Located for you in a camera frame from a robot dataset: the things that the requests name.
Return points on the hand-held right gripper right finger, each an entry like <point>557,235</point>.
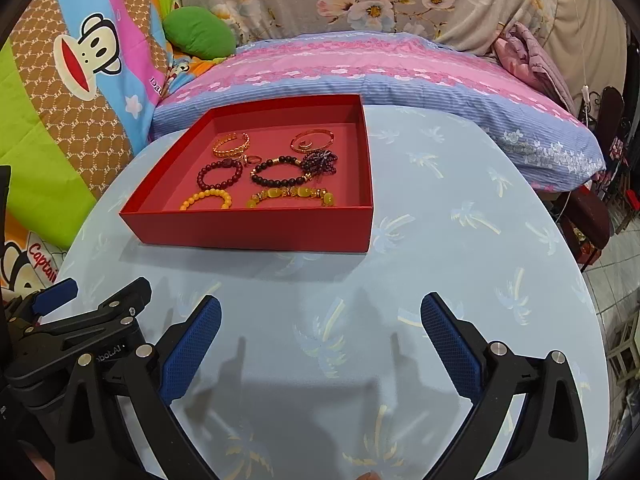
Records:
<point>450,345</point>

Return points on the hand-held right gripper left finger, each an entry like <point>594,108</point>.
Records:
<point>192,350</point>

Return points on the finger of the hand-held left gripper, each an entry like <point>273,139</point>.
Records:
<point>122,302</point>
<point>57,294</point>

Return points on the red tray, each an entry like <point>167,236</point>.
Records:
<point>250,232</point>

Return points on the light blue palm tablecloth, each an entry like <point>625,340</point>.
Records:
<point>450,260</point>

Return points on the cartoon monkey blanket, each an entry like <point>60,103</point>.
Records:
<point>75,125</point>

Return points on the dark red chair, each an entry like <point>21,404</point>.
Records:
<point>592,215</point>

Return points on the rose gold bangle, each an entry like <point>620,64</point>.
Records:
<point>312,132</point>

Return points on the pink blue striped bedding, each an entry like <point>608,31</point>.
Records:
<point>425,80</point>

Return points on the green pillow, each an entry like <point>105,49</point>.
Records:
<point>200,32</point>

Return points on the purple pink folded blanket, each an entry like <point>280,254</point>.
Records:
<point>530,60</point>

